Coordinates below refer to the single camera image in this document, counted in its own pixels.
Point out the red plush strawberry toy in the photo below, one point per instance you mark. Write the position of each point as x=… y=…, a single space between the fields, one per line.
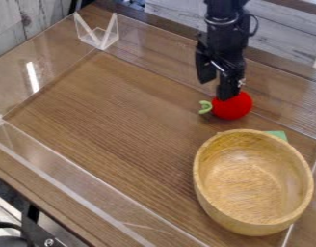
x=229 y=109

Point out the green sticky note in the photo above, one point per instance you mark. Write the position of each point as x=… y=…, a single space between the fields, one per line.
x=278 y=134

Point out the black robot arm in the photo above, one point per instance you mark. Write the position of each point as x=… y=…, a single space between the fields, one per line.
x=222 y=8

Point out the wooden bowl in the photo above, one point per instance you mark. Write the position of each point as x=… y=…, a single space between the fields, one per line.
x=252 y=181

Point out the clear acrylic tray wall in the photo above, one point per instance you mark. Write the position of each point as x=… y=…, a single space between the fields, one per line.
x=91 y=208

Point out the clear acrylic corner bracket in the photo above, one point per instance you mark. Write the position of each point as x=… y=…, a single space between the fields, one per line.
x=97 y=37

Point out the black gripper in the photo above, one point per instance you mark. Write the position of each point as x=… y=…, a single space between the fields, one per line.
x=218 y=52

